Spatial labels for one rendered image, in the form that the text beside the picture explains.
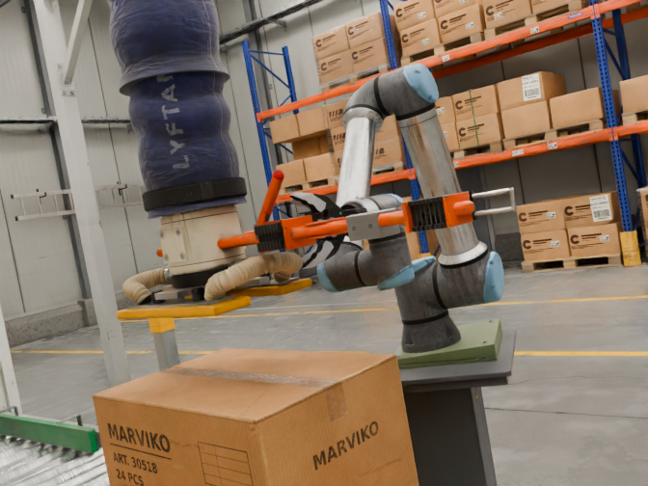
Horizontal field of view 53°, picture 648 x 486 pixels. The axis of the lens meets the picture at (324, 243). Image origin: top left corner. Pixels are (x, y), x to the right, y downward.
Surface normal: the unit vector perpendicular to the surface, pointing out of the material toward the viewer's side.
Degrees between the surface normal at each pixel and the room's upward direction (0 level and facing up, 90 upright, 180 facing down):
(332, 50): 90
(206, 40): 101
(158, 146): 74
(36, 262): 90
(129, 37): 95
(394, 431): 90
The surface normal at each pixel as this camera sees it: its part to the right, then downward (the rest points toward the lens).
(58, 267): 0.77, -0.13
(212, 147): 0.51, -0.32
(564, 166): -0.61, 0.15
